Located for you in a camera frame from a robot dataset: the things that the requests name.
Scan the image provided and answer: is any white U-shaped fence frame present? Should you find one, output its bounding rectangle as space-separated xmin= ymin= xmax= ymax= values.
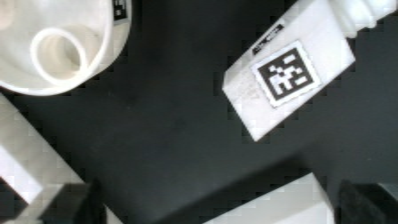
xmin=0 ymin=95 xmax=337 ymax=224

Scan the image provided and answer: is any white round stool seat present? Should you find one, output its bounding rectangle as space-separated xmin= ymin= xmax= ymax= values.
xmin=0 ymin=0 xmax=132 ymax=96

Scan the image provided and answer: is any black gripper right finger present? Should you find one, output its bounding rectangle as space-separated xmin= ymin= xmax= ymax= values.
xmin=338 ymin=180 xmax=398 ymax=224

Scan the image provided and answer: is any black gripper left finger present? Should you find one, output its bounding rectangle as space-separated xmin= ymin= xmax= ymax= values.
xmin=40 ymin=182 xmax=107 ymax=224

